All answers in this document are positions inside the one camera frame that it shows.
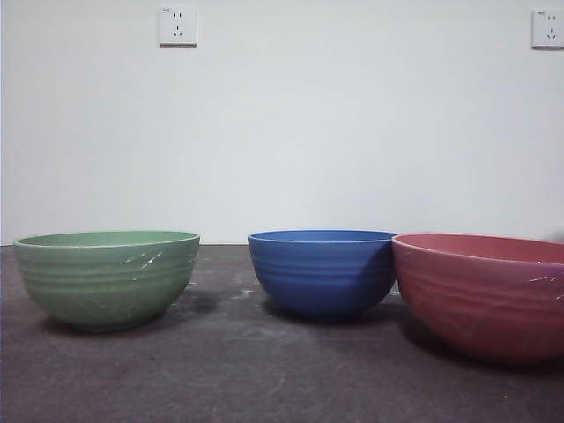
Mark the green ribbed bowl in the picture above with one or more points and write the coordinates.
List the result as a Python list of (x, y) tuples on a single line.
[(97, 286)]

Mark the white wall socket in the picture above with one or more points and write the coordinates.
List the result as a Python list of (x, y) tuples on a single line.
[(548, 28), (178, 25)]

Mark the blue ribbed bowl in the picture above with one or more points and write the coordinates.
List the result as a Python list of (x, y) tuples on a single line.
[(317, 282)]

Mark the red ribbed bowl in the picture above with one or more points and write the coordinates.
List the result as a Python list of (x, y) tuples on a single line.
[(476, 299)]

